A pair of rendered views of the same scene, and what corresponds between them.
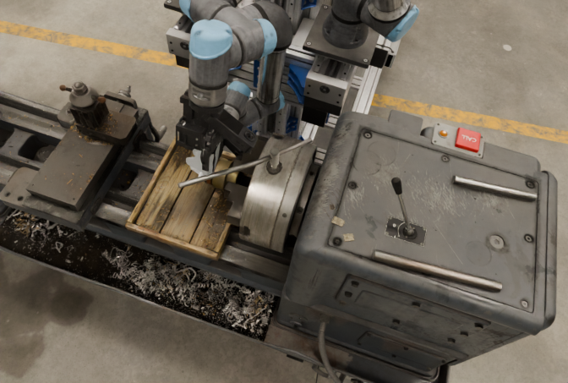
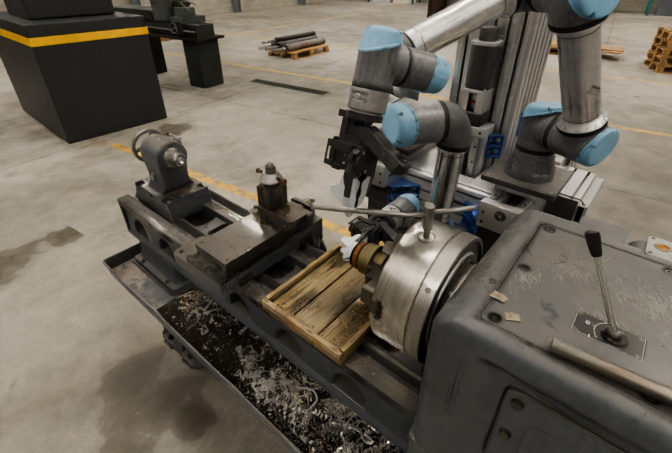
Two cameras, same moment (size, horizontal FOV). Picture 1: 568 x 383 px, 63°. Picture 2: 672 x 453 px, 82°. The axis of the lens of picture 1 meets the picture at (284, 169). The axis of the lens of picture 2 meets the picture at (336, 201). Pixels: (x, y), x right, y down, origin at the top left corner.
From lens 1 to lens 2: 51 cm
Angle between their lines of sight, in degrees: 33
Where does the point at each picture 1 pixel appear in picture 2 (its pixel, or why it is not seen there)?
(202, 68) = (365, 62)
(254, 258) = (384, 376)
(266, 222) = (404, 297)
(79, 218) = (225, 281)
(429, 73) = not seen: hidden behind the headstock
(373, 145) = (556, 239)
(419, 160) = (626, 264)
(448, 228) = not seen: outside the picture
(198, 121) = (351, 137)
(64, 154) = (238, 228)
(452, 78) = not seen: hidden behind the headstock
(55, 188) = (217, 249)
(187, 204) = (328, 300)
